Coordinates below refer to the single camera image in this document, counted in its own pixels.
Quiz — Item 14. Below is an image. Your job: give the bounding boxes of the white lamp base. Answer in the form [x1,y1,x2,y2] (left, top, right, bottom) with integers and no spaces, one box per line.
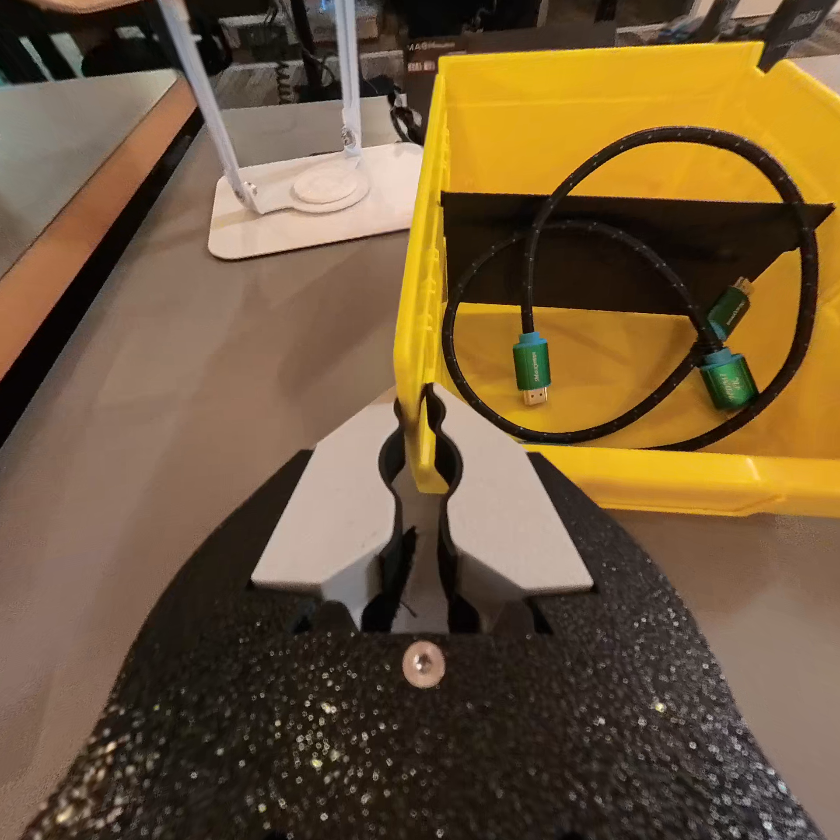
[157,0,426,261]

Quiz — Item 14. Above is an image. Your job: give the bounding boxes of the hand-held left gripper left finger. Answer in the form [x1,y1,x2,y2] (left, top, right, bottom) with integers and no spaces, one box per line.
[251,397,421,627]

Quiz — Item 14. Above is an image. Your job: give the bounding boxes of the yellow plastic bin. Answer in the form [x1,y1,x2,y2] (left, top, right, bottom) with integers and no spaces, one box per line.
[394,42,840,519]

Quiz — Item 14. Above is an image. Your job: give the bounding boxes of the braided hdmi cable green plugs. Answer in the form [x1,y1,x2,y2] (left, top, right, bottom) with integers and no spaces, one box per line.
[512,126,821,454]
[441,220,761,442]

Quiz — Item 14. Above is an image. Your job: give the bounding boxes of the black divider of yellow bin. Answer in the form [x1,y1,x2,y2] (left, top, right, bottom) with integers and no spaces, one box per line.
[440,190,836,316]

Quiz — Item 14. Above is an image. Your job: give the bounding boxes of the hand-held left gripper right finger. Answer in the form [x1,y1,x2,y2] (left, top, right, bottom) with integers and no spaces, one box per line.
[425,386,596,621]

